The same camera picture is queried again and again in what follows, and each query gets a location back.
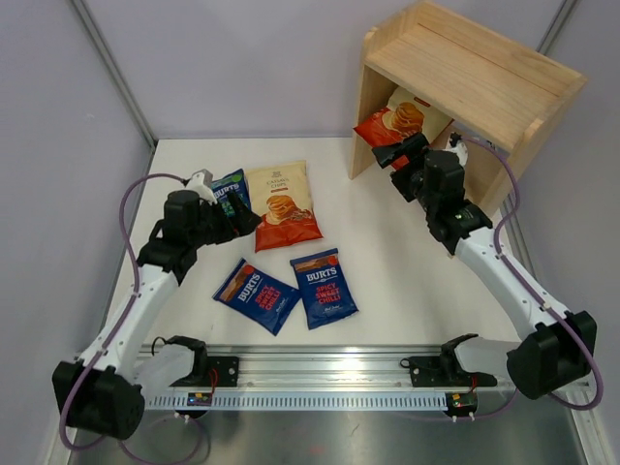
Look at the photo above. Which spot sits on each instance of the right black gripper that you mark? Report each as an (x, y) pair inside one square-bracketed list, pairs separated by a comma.
[(415, 149)]

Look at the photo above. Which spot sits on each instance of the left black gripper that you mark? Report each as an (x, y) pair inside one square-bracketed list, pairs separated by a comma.
[(244, 220)]

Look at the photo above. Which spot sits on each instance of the cassava chips bag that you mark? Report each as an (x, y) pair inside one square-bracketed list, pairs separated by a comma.
[(404, 115), (281, 197)]

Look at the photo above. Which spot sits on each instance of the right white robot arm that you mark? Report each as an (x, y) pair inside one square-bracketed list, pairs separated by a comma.
[(555, 346)]

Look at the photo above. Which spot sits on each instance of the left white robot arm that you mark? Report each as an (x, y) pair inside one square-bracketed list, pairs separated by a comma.
[(105, 389)]

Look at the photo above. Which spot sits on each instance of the wooden two-tier shelf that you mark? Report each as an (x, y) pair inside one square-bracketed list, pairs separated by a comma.
[(500, 89)]

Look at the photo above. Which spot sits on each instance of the Burts green blue bag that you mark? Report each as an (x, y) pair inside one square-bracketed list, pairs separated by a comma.
[(234, 182)]

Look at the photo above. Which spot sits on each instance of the left Burts chilli bag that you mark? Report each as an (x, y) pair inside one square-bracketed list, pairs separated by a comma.
[(258, 296)]

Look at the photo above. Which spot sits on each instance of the burts chilli bag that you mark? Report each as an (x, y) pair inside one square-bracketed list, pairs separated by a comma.
[(258, 296), (324, 291)]

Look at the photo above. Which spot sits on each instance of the right Burts chilli bag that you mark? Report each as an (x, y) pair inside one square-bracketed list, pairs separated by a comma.
[(324, 291)]

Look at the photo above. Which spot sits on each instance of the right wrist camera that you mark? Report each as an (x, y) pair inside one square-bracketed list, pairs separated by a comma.
[(457, 145)]

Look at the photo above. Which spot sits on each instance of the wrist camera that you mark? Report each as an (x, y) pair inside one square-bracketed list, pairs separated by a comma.
[(457, 145), (200, 182)]

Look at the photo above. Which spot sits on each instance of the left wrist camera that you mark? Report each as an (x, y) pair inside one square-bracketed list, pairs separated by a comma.
[(200, 182)]

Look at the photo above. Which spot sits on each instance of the aluminium mounting rail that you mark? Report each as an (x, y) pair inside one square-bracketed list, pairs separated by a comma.
[(322, 368)]

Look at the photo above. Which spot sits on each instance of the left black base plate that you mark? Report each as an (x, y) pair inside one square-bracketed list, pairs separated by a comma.
[(221, 370)]

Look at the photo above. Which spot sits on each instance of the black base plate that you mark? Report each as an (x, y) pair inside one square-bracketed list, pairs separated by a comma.
[(431, 372), (221, 370)]

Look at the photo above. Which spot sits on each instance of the white slotted cable duct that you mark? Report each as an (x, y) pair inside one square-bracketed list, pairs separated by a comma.
[(373, 401)]

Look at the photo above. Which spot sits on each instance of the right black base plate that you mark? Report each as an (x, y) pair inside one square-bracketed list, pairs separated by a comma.
[(431, 372)]

